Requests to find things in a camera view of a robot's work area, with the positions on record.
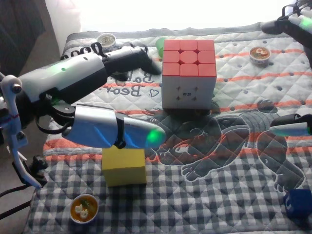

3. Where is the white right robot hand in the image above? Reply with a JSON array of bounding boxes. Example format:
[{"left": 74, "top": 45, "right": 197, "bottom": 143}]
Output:
[{"left": 260, "top": 13, "right": 312, "bottom": 36}]

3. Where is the grey bear print quilt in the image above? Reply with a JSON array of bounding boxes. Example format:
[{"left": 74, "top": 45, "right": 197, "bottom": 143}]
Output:
[{"left": 23, "top": 21, "right": 312, "bottom": 234}]

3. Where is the Rubik's cube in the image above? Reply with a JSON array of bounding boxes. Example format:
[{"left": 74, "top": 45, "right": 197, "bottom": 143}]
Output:
[{"left": 161, "top": 39, "right": 218, "bottom": 110}]

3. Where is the yellow block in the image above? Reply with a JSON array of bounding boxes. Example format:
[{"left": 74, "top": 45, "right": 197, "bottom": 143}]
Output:
[{"left": 101, "top": 146, "right": 147, "bottom": 188}]

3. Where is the small bowl orange soup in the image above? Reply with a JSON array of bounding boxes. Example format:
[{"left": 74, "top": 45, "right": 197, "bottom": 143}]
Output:
[{"left": 69, "top": 194, "right": 100, "bottom": 224}]

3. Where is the blue block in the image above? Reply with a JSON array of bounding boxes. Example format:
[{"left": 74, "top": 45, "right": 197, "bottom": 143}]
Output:
[{"left": 282, "top": 188, "right": 312, "bottom": 220}]

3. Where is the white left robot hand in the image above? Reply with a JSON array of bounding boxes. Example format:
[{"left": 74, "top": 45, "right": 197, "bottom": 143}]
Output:
[{"left": 17, "top": 46, "right": 162, "bottom": 106}]

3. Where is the green cup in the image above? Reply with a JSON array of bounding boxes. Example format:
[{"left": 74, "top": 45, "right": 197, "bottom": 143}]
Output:
[{"left": 155, "top": 37, "right": 166, "bottom": 58}]

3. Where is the black cable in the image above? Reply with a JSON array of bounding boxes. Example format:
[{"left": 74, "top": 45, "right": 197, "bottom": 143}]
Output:
[
  {"left": 0, "top": 200, "right": 34, "bottom": 219},
  {"left": 0, "top": 184, "right": 34, "bottom": 198}
]

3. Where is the small bowl with spoon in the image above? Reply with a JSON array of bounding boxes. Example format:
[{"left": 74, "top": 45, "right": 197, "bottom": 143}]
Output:
[{"left": 97, "top": 33, "right": 117, "bottom": 49}]

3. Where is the small bowl with egg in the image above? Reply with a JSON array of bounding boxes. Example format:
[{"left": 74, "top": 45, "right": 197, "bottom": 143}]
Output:
[{"left": 248, "top": 45, "right": 272, "bottom": 66}]

